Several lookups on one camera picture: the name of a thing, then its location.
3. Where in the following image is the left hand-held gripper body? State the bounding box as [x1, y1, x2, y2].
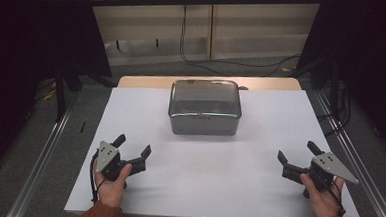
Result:
[94, 141, 131, 183]

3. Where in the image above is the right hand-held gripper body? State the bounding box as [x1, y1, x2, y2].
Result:
[304, 150, 361, 194]

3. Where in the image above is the clear grey storage box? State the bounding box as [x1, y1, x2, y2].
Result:
[168, 110, 241, 139]

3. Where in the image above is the clear plastic box lid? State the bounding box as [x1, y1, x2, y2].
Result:
[167, 77, 244, 122]

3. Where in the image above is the person's left hand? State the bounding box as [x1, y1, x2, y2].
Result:
[91, 161, 134, 209]

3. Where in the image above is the person's right hand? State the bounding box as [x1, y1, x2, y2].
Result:
[297, 172, 346, 217]

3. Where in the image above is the wooden table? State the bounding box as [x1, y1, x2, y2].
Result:
[117, 68, 304, 98]

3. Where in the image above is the white table mat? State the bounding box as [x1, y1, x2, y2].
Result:
[62, 78, 369, 217]

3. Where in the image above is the black curtain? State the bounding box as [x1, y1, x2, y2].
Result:
[291, 0, 386, 162]
[0, 0, 117, 188]

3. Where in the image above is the black horizontal bar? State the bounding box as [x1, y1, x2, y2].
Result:
[88, 0, 325, 19]

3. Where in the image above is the metal floor rail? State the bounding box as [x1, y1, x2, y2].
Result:
[5, 103, 74, 217]
[307, 90, 386, 217]

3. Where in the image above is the left hand-held gripper black cable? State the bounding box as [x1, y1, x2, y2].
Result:
[88, 151, 109, 205]

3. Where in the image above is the hand-held gripper black cable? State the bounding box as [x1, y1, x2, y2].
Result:
[88, 151, 109, 205]
[321, 180, 348, 217]

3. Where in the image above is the right hand-held gripper black cable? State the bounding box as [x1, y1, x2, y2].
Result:
[321, 180, 348, 217]

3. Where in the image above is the long black floor cable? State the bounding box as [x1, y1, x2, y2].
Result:
[177, 4, 304, 80]

